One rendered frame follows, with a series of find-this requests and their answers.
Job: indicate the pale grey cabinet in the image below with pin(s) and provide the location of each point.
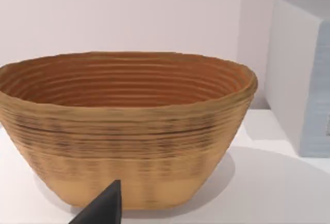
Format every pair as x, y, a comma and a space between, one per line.
301, 79

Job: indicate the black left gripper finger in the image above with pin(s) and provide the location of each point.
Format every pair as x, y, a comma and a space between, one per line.
107, 207

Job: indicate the brown woven basket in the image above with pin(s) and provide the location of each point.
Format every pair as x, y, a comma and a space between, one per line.
123, 141

